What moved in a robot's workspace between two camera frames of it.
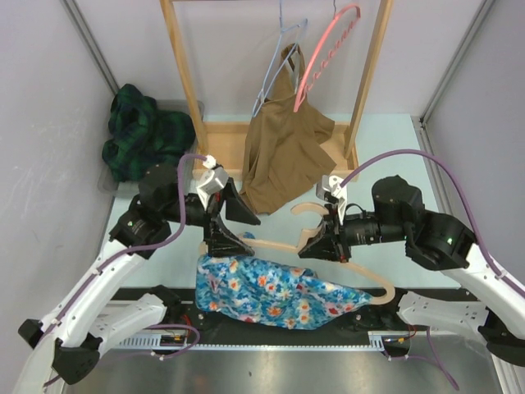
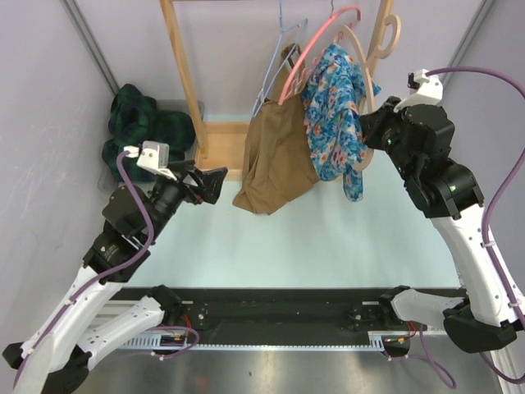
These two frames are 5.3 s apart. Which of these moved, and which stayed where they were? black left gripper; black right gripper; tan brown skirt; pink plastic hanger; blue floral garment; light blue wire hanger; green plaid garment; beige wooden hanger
Moved: beige wooden hanger; blue floral garment; black left gripper; pink plastic hanger; black right gripper
Stayed: light blue wire hanger; green plaid garment; tan brown skirt
